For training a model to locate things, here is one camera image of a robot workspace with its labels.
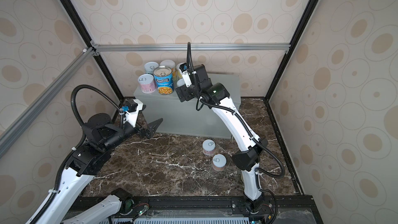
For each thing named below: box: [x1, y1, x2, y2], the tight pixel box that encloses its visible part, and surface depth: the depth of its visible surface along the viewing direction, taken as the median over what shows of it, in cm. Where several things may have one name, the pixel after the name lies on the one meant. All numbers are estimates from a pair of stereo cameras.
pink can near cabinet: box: [202, 138, 217, 157], surface depth 91 cm
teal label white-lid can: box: [144, 61, 160, 75], surface depth 81 cm
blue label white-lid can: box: [176, 77, 186, 88], surface depth 73 cm
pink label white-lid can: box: [137, 73, 156, 94], surface depth 74 cm
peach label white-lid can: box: [211, 153, 227, 172], surface depth 85 cm
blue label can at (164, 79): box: [153, 65, 175, 95], surface depth 71 cm
